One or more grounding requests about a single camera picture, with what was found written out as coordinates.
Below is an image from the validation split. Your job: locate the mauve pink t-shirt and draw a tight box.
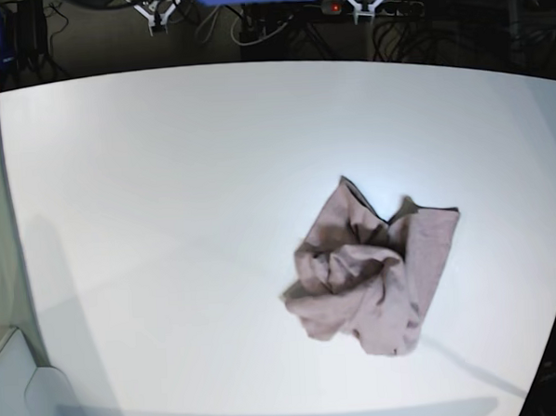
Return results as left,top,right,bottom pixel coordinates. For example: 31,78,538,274
283,178,460,356

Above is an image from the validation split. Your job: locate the black power strip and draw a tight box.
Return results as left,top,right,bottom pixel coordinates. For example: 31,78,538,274
319,0,426,19

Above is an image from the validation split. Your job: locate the white looped cable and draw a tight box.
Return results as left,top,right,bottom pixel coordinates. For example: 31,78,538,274
193,5,226,45

